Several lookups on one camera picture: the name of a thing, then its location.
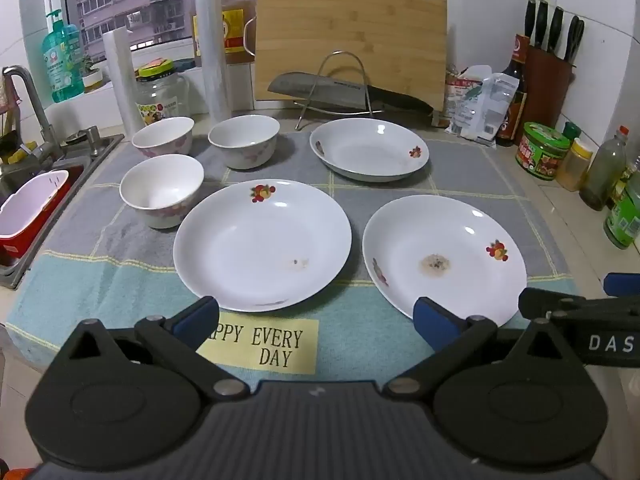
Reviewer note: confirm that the brown knife block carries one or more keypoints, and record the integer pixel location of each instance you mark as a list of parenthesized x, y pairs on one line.
[(547, 90)]

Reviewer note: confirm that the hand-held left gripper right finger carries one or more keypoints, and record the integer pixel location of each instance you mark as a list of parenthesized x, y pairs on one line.
[(435, 322)]

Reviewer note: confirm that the small potted plant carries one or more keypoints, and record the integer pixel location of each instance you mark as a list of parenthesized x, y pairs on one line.
[(94, 82)]

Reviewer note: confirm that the yellow seasoning jar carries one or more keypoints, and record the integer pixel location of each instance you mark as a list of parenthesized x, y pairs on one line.
[(575, 167)]

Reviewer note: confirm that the glass jar with yellow-green lid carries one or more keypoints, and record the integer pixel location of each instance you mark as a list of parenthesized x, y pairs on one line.
[(160, 100)]

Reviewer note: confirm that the grey and teal dish mat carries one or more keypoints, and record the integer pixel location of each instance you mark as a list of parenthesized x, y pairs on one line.
[(357, 190)]

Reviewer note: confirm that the red and white basket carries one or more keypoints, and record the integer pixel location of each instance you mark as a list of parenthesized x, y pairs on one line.
[(30, 210)]

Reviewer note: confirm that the red capped oil bottle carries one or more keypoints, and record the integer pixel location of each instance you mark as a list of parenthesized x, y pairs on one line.
[(602, 175)]

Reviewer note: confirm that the white and blue seasoning bag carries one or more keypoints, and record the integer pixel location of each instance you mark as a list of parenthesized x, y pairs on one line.
[(487, 110)]

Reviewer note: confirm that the tall cling film roll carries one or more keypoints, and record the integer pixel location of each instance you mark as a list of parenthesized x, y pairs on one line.
[(212, 50)]

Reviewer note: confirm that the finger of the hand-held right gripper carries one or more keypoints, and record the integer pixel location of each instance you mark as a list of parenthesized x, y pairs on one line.
[(622, 284), (550, 302)]

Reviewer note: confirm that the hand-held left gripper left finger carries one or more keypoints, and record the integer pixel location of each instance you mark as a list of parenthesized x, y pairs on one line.
[(195, 317)]

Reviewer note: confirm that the bamboo cutting board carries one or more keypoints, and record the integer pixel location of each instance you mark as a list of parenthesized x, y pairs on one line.
[(350, 25)]

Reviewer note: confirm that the white bowl with pink flowers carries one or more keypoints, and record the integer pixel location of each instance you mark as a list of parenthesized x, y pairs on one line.
[(160, 182), (162, 135), (244, 135)]

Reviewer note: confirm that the green labelled bottle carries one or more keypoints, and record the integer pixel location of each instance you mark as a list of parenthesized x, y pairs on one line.
[(622, 220)]

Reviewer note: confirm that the white bag with red print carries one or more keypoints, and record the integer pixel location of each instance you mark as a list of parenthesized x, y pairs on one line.
[(457, 90)]

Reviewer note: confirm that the brown cooking wine bottle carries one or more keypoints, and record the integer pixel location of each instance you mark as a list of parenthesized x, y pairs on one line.
[(237, 20)]

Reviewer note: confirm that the green dish soap bottle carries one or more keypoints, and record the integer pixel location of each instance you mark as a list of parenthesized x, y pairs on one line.
[(62, 60)]

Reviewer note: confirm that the short cling film roll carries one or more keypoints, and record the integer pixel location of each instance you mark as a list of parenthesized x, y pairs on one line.
[(120, 80)]

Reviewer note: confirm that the white plate with fruit print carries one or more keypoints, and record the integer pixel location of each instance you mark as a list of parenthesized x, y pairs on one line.
[(370, 150), (260, 245), (440, 240)]

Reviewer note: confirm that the dark soy sauce bottle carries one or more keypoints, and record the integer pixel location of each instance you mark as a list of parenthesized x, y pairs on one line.
[(512, 105)]

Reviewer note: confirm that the small green capped bottle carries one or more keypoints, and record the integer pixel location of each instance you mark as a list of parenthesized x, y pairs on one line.
[(572, 131)]

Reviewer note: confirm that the metal faucet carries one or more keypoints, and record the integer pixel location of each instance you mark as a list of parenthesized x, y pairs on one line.
[(35, 105)]

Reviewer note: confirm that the metal sink knob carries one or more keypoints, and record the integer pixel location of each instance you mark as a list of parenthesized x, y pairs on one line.
[(85, 135)]

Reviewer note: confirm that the green lidded sauce jar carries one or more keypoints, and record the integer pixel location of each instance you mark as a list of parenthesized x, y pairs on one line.
[(542, 152)]

